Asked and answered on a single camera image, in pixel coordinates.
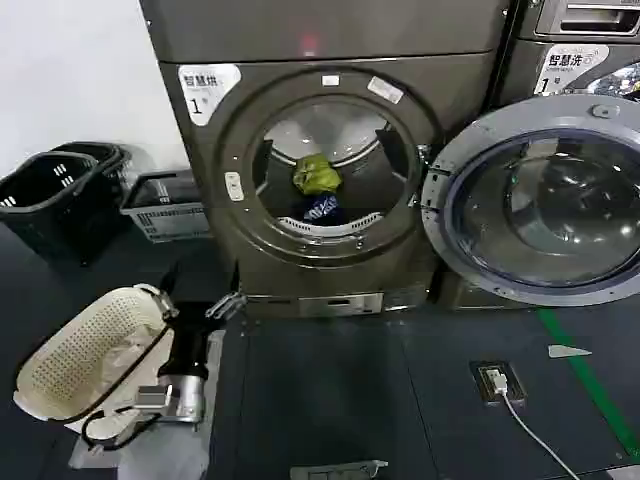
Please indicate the green garment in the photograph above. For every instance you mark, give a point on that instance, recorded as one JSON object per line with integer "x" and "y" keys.
{"x": 314, "y": 175}

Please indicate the metal floor socket box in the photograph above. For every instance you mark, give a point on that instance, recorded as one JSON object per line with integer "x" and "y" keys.
{"x": 515, "y": 387}

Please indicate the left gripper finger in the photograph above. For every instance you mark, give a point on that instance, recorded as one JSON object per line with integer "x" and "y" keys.
{"x": 225, "y": 304}
{"x": 161, "y": 302}

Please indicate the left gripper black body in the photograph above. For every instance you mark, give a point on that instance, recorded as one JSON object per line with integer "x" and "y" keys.
{"x": 187, "y": 350}

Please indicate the black plastic laundry basket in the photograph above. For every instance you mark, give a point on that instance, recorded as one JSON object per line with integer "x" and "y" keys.
{"x": 107, "y": 155}
{"x": 45, "y": 210}

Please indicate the white perforated laundry basket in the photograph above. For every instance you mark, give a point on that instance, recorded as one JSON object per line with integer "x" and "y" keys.
{"x": 75, "y": 350}

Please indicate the grey floor cover plate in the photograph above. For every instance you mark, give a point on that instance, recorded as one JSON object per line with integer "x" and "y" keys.
{"x": 340, "y": 471}

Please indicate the green floor tape line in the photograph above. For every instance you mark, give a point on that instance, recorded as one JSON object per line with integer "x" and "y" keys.
{"x": 585, "y": 380}

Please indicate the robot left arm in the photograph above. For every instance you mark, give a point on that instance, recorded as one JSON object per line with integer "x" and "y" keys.
{"x": 185, "y": 400}

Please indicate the grey slotted plastic basket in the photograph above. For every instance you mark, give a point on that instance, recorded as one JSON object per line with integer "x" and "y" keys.
{"x": 165, "y": 212}

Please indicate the round glass dryer door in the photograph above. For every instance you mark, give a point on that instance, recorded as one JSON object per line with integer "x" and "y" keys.
{"x": 540, "y": 200}

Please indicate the grey tape scrap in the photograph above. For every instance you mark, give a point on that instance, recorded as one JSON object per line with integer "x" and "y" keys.
{"x": 567, "y": 351}

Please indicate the grey front-load dryer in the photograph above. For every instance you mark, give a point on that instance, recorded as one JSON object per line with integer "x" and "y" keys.
{"x": 200, "y": 200}

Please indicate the blue printed garment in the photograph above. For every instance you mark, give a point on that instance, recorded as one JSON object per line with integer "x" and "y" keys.
{"x": 322, "y": 207}

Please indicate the white cloth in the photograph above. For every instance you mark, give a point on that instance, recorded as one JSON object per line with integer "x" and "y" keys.
{"x": 130, "y": 350}

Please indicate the grey dryer with drawer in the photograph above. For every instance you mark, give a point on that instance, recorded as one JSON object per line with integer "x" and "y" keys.
{"x": 560, "y": 30}

